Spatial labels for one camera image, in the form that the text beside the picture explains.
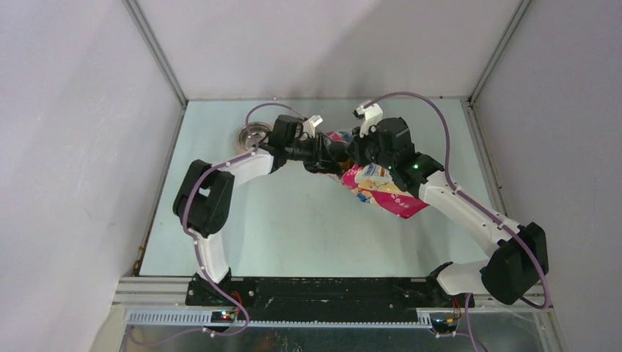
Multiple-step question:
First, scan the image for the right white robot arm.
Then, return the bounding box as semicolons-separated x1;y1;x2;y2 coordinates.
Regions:
348;117;549;307

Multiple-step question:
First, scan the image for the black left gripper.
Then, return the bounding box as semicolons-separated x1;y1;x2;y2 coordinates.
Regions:
285;134;341;172

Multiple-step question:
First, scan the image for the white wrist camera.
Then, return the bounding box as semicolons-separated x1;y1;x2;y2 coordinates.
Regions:
353;100;384;138
300;114;323;140

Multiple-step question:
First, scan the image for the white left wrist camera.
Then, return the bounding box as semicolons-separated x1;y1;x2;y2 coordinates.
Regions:
300;114;323;140

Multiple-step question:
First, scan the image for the aluminium corner post left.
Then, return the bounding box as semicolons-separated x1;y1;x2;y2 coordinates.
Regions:
122;0;189;109

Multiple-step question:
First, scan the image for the colourful cat food bag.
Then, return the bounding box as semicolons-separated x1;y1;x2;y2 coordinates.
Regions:
328;161;428;219

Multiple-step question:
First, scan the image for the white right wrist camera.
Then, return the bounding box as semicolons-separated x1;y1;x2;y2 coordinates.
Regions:
353;100;384;138

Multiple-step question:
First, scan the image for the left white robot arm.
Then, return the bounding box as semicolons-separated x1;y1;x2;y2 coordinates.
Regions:
172;115;348;306

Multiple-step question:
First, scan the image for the grey slotted cable duct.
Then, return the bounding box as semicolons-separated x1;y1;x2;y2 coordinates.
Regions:
125;309;433;329

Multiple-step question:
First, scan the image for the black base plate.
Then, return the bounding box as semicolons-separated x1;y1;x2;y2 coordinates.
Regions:
185;276;475;323

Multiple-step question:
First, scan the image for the aluminium corner post right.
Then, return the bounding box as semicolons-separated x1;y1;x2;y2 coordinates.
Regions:
468;0;533;106

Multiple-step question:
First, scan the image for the left steel bowl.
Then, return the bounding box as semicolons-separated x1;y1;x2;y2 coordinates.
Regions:
236;122;272;154

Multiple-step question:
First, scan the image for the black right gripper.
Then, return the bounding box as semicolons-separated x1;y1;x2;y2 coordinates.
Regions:
346;122;396;171

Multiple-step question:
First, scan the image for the aluminium corner post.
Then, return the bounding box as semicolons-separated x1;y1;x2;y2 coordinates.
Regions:
468;0;533;106
122;0;189;109

